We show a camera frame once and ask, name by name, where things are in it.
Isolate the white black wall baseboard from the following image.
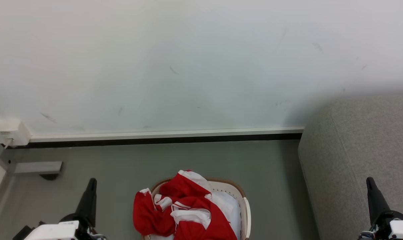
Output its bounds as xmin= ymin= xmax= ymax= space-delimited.
xmin=30 ymin=126 xmax=304 ymax=149

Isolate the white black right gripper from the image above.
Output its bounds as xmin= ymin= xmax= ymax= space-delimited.
xmin=357 ymin=177 xmax=403 ymax=240

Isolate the white wood-rimmed laundry basket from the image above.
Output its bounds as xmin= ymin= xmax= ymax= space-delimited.
xmin=141 ymin=177 xmax=252 ymax=240

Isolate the white wall outlet box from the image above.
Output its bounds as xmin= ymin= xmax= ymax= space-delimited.
xmin=0 ymin=119 xmax=32 ymax=148

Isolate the red white sports jersey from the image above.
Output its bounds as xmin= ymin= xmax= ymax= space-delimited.
xmin=133 ymin=170 xmax=238 ymax=240

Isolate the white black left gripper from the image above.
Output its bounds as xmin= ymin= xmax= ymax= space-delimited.
xmin=24 ymin=178 xmax=106 ymax=240

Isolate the light grey fabric sofa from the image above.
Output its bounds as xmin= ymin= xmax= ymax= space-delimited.
xmin=298 ymin=95 xmax=403 ymax=240

